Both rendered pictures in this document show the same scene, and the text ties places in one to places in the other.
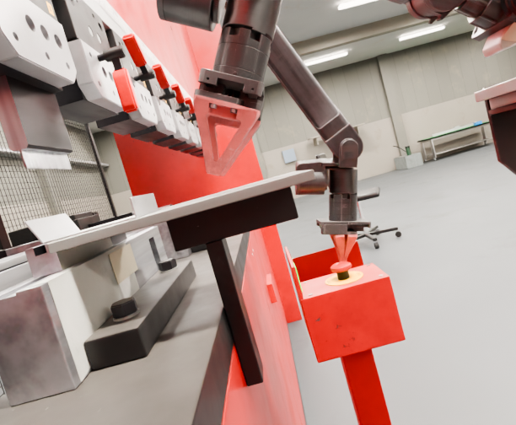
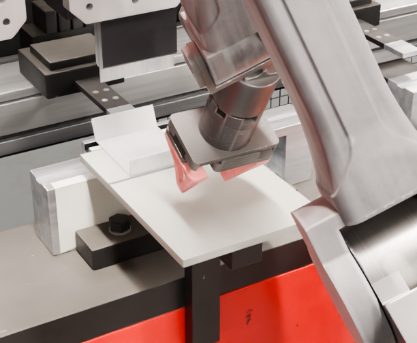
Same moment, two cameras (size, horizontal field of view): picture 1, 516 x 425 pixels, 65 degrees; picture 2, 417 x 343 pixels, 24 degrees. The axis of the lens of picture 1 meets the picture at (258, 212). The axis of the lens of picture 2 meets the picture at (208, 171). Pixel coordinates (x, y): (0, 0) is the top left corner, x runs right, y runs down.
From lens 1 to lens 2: 0.97 m
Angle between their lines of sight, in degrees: 60
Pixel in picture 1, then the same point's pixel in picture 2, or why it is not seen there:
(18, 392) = (38, 231)
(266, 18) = (232, 105)
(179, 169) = not seen: outside the picture
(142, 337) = (94, 258)
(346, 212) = not seen: outside the picture
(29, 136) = (107, 59)
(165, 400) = (35, 310)
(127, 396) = (41, 289)
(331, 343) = not seen: outside the picture
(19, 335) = (39, 205)
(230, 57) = (204, 114)
